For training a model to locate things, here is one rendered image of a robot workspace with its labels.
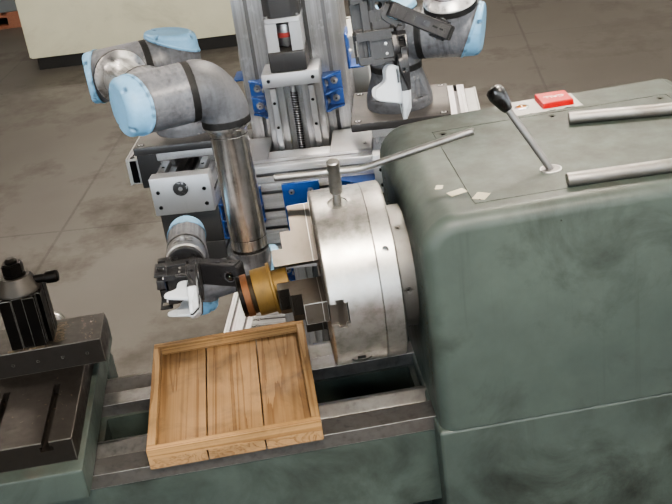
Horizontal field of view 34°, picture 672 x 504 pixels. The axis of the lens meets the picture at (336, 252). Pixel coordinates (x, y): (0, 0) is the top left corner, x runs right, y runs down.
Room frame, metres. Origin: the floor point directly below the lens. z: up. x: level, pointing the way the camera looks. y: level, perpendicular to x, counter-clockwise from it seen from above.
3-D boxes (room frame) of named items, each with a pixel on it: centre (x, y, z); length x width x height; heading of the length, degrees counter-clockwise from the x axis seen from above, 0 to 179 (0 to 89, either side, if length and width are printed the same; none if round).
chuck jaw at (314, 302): (1.63, 0.05, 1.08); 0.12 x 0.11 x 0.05; 3
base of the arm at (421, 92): (2.38, -0.19, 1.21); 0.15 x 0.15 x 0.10
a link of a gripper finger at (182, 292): (1.71, 0.28, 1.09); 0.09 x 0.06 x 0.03; 3
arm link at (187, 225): (1.98, 0.29, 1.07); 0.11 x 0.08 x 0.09; 3
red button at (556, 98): (1.98, -0.46, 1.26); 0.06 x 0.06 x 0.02; 3
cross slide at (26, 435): (1.71, 0.57, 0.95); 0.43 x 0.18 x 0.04; 3
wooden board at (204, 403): (1.72, 0.23, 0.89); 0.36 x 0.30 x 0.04; 3
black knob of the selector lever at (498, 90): (1.68, -0.30, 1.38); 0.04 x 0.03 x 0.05; 93
